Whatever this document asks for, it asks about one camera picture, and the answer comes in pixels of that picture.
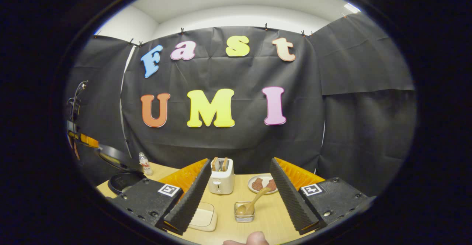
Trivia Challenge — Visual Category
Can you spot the clear plastic bottle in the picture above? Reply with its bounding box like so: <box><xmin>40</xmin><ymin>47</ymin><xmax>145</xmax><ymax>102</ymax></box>
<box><xmin>139</xmin><ymin>152</ymin><xmax>153</xmax><ymax>176</ymax></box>

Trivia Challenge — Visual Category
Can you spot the metal wire chopstick holder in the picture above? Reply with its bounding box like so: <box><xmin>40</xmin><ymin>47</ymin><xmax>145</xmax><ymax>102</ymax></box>
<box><xmin>234</xmin><ymin>201</ymin><xmax>256</xmax><ymax>223</ymax></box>

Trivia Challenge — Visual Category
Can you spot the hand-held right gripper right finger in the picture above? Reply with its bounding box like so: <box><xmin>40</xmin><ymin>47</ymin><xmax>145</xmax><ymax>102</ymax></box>
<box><xmin>270</xmin><ymin>157</ymin><xmax>375</xmax><ymax>236</ymax></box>

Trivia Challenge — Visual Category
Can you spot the row of black cloth clips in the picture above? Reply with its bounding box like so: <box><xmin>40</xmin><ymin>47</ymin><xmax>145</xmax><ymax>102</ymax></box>
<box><xmin>94</xmin><ymin>13</ymin><xmax>348</xmax><ymax>47</ymax></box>

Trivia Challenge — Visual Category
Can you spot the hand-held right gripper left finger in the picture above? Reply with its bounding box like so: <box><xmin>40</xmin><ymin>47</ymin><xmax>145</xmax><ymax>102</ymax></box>
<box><xmin>110</xmin><ymin>158</ymin><xmax>212</xmax><ymax>236</ymax></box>

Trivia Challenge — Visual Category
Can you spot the clear glass dish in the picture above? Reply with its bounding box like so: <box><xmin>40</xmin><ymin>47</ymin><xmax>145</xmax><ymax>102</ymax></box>
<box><xmin>188</xmin><ymin>202</ymin><xmax>218</xmax><ymax>232</ymax></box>

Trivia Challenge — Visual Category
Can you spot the black rice cooker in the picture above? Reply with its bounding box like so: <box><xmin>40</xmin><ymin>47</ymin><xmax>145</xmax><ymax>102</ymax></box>
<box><xmin>98</xmin><ymin>144</ymin><xmax>148</xmax><ymax>196</ymax></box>

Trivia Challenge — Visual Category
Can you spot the white toaster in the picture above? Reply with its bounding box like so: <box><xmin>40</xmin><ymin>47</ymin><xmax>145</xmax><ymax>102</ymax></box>
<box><xmin>208</xmin><ymin>158</ymin><xmax>236</xmax><ymax>195</ymax></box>

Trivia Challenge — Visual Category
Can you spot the wooden spoon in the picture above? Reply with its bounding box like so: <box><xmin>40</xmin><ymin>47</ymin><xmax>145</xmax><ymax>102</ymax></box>
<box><xmin>236</xmin><ymin>187</ymin><xmax>271</xmax><ymax>216</ymax></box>

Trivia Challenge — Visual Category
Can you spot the white round plate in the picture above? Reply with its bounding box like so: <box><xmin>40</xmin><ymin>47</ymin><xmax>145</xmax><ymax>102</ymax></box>
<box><xmin>247</xmin><ymin>174</ymin><xmax>279</xmax><ymax>194</ymax></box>

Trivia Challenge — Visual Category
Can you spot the white rice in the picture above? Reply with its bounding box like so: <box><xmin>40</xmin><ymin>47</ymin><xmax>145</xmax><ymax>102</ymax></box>
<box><xmin>190</xmin><ymin>208</ymin><xmax>214</xmax><ymax>228</ymax></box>

